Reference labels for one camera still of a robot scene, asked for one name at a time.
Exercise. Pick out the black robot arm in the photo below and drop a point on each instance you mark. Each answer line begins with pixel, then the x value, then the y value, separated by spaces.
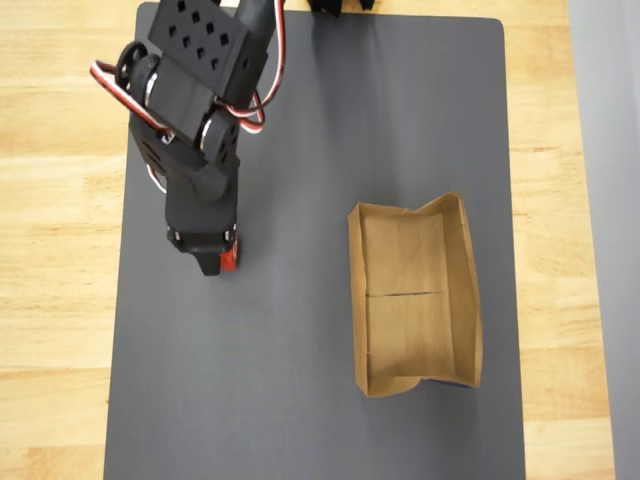
pixel 200 40

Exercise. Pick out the brown paper bag tray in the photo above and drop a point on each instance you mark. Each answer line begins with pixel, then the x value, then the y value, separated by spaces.
pixel 407 325

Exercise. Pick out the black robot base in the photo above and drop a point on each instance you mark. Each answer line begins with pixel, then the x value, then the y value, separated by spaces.
pixel 345 5

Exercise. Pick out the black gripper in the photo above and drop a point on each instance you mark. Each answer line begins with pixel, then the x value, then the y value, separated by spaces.
pixel 200 240

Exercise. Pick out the grey mat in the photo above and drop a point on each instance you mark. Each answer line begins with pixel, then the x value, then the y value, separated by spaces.
pixel 300 350

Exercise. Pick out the red cube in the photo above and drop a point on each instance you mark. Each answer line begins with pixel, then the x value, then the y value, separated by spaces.
pixel 231 262

